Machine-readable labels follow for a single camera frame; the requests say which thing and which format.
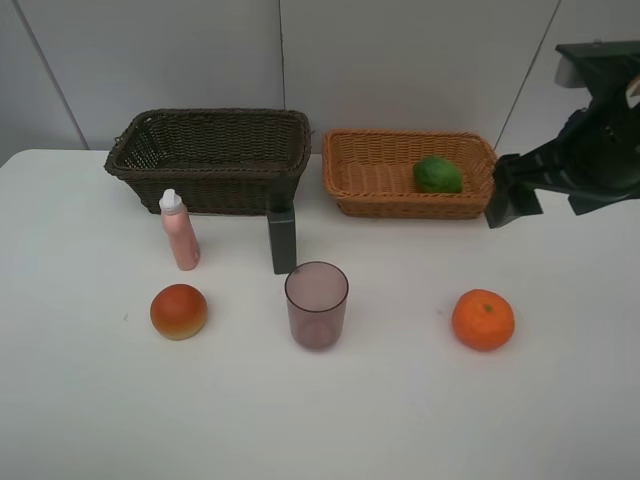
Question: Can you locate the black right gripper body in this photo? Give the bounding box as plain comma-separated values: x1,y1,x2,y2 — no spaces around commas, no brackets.
519,41,639,216

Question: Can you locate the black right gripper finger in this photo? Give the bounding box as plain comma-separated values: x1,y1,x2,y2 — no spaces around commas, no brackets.
485,154,543,229

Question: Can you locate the green lime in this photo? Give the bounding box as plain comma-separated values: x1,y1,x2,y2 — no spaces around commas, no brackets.
413,156,463,194

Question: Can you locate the orange tangerine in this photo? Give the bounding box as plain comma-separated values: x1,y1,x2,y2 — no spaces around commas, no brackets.
451,289,515,352

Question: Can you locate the translucent purple plastic cup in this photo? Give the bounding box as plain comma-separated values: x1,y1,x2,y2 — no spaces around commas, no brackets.
284,261,350,351

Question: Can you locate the dark grey rectangular bottle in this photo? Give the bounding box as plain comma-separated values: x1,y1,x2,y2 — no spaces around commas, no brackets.
266,187,297,275

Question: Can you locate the orange wicker basket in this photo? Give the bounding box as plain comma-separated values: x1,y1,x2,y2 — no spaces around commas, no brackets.
322,129,498,220

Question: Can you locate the dark brown wicker basket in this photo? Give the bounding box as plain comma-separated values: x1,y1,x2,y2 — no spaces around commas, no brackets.
105,108,311,216

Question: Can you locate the pink bottle white cap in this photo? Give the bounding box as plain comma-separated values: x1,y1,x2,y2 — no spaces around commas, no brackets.
159,189,200,271

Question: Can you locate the red orange round bun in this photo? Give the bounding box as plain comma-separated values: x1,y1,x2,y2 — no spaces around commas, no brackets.
150,284,208,341

